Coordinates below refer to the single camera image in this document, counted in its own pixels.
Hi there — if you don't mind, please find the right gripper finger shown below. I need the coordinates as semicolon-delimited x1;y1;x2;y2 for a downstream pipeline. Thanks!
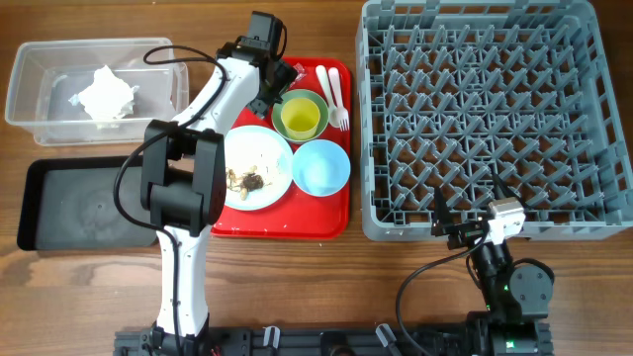
434;187;453;224
492;173;518;200

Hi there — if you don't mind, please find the red snack wrapper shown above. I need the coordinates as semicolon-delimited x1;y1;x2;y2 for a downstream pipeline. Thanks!
293;63;307;82

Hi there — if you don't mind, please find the green bowl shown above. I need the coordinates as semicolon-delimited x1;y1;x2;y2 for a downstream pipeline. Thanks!
272;89;328;144

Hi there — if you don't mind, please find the yellow plastic cup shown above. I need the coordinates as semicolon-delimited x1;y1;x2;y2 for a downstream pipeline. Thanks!
281;98;320;140

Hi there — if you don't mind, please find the light blue bowl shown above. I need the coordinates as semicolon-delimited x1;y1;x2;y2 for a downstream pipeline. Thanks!
292;139;351;198

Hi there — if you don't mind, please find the white napkin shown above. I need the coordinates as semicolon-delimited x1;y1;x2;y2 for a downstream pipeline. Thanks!
68;65;139;130

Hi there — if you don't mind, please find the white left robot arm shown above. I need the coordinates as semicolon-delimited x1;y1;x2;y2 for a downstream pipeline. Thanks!
140;12;297;355

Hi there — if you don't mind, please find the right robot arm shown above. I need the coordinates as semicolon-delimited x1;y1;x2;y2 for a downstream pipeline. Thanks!
432;175;555;355

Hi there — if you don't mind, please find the grey dishwasher rack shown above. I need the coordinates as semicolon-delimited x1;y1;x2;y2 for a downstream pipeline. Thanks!
356;1;632;241

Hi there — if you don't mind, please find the white plastic spoon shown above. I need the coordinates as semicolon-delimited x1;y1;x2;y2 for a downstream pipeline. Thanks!
316;65;340;129

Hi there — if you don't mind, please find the white plastic fork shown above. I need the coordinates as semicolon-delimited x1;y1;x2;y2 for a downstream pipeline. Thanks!
327;67;350;132

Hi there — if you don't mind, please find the light blue plate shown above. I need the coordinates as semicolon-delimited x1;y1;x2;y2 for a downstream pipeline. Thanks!
225;126;293;211

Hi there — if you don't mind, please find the red plastic tray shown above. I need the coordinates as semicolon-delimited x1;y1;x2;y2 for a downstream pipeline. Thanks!
212;57;353;239

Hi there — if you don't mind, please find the clear plastic bin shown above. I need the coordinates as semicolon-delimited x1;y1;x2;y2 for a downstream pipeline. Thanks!
5;38;189;146

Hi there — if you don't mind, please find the black tray bin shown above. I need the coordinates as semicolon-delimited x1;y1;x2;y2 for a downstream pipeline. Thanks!
17;156;156;251

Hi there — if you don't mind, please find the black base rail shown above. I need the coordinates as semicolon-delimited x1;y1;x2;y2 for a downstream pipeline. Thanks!
112;321;554;356

